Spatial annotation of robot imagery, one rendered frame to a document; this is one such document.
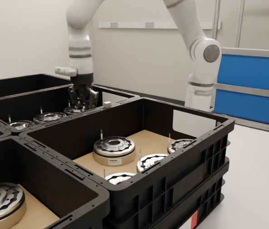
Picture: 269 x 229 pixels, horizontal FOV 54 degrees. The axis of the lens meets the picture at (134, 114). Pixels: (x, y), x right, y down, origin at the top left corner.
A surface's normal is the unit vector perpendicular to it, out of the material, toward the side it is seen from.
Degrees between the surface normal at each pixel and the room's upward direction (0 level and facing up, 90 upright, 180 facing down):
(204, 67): 94
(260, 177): 0
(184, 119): 90
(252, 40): 90
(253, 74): 90
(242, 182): 0
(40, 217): 0
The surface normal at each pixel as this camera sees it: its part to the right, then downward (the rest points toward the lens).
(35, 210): 0.00, -0.95
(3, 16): 0.78, 0.20
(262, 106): -0.62, 0.25
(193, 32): 0.35, 0.60
